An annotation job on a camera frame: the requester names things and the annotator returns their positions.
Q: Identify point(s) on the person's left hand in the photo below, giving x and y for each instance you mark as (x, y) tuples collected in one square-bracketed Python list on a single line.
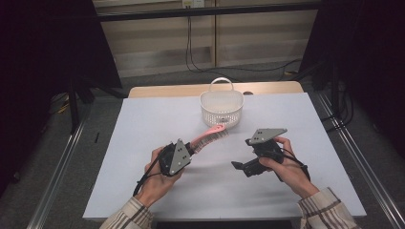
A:
[(156, 184)]

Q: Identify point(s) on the black horizontal bar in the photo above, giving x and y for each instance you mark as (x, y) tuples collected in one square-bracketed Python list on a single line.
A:
[(203, 12)]

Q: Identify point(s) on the small black floor object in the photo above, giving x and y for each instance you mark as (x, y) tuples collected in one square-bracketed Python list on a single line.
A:
[(96, 137)]

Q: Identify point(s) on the pink hairbrush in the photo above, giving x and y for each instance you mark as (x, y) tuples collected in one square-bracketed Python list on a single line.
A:
[(207, 136)]

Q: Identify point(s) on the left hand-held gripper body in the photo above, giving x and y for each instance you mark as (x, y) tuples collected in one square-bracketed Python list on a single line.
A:
[(178, 157)]

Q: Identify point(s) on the white wall socket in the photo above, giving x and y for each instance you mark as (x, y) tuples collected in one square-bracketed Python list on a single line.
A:
[(193, 3)]

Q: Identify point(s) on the white plastic basket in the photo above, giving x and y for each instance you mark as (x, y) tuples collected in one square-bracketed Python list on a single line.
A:
[(221, 109)]

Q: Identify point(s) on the white table cover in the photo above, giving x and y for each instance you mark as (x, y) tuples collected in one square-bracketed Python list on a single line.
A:
[(143, 120)]

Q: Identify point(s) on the black curtain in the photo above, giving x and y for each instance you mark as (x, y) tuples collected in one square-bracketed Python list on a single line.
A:
[(47, 63), (366, 47)]

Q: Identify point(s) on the aluminium floor rail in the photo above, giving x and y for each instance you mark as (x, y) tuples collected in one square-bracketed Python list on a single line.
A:
[(57, 178), (366, 159)]

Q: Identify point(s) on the black metal stand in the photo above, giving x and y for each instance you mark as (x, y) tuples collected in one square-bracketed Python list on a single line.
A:
[(74, 105)]

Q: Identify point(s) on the person's right hand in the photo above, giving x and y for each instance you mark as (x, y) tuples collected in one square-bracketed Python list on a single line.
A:
[(293, 175)]

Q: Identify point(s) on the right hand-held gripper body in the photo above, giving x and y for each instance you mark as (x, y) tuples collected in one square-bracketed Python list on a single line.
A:
[(266, 135)]

